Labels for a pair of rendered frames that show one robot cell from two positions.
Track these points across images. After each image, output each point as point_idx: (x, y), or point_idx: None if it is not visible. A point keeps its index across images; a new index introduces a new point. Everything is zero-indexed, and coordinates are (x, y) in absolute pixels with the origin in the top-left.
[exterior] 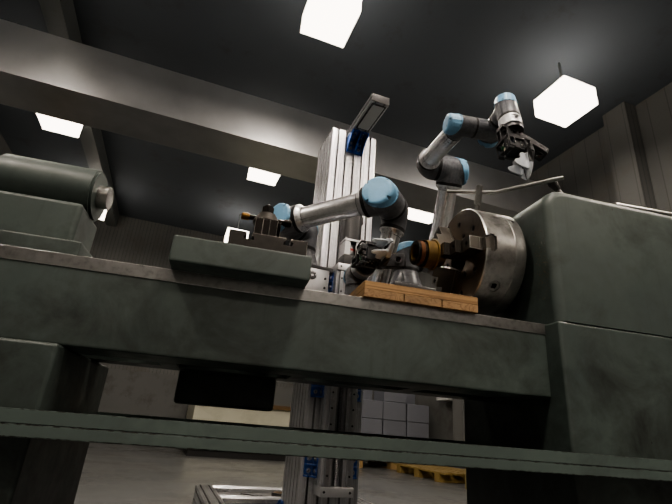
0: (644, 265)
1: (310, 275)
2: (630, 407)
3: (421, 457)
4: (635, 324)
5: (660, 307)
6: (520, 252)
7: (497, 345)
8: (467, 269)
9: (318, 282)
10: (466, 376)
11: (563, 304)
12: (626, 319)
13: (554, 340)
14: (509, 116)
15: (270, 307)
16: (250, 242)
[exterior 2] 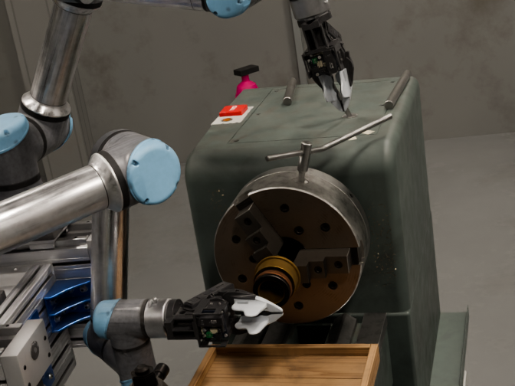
0: (414, 181)
1: (34, 353)
2: (424, 347)
3: None
4: (418, 259)
5: (420, 221)
6: (369, 241)
7: (380, 375)
8: (313, 279)
9: (42, 353)
10: None
11: (408, 291)
12: (417, 260)
13: (401, 332)
14: (321, 1)
15: None
16: None
